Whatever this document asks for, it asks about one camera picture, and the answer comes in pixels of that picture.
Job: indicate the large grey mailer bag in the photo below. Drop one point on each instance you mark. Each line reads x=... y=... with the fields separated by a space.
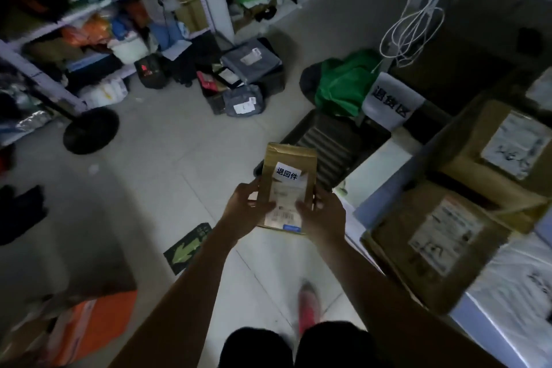
x=252 y=59

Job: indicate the person's right forearm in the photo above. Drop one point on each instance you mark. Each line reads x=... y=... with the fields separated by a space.
x=388 y=303

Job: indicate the small grey mailer bag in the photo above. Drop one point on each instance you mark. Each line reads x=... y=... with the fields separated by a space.
x=243 y=101

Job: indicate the person's right thumb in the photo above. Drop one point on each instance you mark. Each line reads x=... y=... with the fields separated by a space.
x=302 y=210

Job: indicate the white paper sign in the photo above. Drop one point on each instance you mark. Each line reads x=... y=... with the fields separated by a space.
x=390 y=100

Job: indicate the flat brown cardboard box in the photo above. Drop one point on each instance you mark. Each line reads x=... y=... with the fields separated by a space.
x=435 y=242

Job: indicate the person's black shorts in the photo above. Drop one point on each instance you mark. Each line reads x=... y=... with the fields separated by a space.
x=302 y=348

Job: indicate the black round fan base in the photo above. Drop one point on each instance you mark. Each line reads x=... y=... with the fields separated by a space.
x=91 y=130

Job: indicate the person's left forearm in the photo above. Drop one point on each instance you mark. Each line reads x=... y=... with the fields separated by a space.
x=172 y=294

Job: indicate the black clothing bundle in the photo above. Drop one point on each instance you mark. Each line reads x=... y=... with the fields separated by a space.
x=21 y=212

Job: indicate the black bag with red label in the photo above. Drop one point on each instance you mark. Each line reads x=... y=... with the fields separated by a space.
x=151 y=71

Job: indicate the pile of parcels on shelves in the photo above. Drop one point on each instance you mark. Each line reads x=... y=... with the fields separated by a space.
x=99 y=18

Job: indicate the person's right hand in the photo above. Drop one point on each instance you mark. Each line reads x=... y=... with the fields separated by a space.
x=324 y=216

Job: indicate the black crate of parcels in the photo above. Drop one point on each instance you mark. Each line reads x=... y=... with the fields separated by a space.
x=241 y=83

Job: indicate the person's left thumb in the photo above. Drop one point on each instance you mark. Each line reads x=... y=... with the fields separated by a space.
x=263 y=208

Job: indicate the green cloth bag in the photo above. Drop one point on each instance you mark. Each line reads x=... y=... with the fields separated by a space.
x=345 y=83

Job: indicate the brown cardboard parcel with labels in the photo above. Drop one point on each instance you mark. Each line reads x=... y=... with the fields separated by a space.
x=288 y=186

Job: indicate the white plastic bag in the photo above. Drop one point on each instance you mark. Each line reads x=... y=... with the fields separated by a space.
x=110 y=91

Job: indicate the black plastic crate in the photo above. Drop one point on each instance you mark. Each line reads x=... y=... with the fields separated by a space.
x=334 y=143

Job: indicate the large brown cardboard box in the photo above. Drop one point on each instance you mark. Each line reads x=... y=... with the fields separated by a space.
x=500 y=156

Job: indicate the white plastic parcel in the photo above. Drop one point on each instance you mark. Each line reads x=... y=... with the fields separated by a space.
x=513 y=294

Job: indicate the person's red shoe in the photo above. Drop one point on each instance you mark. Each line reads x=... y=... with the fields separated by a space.
x=308 y=307

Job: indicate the orange cardboard box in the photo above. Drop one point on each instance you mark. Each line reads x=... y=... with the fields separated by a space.
x=82 y=329

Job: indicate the person's left hand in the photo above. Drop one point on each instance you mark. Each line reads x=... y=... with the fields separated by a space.
x=241 y=212

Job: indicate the white metal shelving rack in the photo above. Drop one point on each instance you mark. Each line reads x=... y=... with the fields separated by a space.
x=112 y=31

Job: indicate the green arrow floor sticker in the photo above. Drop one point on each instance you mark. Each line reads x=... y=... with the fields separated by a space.
x=187 y=249

